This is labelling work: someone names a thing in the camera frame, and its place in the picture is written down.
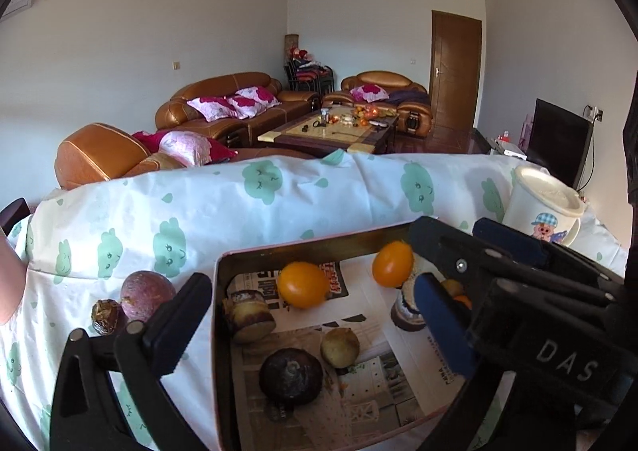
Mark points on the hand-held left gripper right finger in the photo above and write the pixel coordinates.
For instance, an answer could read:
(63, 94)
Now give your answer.
(443, 326)

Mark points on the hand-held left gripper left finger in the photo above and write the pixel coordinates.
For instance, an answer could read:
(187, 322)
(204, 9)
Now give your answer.
(174, 326)

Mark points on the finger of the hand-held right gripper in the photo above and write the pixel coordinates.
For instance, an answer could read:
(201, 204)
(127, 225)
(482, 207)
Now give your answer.
(513, 242)
(448, 246)

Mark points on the purple passion fruit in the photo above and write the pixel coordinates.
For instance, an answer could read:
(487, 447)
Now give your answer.
(144, 294)

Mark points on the pink tin box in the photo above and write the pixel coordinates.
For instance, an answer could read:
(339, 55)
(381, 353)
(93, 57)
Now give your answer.
(222, 356)

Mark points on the orange tomato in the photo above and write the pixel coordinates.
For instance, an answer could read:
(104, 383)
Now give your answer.
(301, 284)
(391, 264)

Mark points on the small brown water chestnut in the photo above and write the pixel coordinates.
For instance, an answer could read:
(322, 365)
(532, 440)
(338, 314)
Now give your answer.
(105, 317)

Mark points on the small tan round fruit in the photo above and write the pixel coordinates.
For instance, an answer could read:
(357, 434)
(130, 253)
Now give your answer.
(339, 346)

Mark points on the white lidded cartoon mug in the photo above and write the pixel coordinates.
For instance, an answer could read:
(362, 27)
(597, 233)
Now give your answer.
(533, 204)

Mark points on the printed paper sheet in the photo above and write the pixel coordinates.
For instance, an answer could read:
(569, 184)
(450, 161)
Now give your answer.
(398, 381)

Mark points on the white set-top box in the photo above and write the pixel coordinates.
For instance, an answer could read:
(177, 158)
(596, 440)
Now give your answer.
(506, 148)

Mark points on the black television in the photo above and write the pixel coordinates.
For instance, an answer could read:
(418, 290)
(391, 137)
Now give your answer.
(556, 142)

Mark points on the white cloth with green clouds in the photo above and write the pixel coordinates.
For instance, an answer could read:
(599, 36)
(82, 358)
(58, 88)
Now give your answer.
(299, 211)

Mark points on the purple blanket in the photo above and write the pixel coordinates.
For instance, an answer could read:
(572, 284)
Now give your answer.
(408, 97)

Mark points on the pile of oranges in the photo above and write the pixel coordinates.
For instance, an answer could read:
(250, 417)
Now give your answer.
(369, 113)

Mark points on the dark wooden coffee table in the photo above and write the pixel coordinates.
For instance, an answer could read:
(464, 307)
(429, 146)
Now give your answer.
(329, 134)

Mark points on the white pillow with magenta flowers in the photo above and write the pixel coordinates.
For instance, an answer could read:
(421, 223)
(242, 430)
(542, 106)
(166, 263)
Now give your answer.
(242, 106)
(259, 96)
(209, 108)
(369, 93)

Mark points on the brown wooden door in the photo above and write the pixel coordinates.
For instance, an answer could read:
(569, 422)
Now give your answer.
(456, 72)

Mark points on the pale pink pillow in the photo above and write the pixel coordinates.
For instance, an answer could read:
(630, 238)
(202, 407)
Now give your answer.
(184, 147)

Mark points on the brown leather armchair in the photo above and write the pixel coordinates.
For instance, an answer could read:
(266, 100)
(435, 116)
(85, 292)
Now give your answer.
(379, 78)

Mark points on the dark furniture piece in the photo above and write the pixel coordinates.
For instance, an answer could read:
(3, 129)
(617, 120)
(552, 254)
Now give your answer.
(14, 211)

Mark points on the stack of dark chairs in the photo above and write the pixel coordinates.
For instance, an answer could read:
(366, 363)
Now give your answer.
(309, 77)

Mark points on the brown leather three-seat sofa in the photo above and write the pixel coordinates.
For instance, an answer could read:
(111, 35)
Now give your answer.
(229, 82)

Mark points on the tall floor vase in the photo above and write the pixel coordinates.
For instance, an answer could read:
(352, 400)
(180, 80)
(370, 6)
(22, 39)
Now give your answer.
(291, 45)

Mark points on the wall power socket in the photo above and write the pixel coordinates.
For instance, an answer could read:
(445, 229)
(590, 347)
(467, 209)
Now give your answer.
(594, 113)

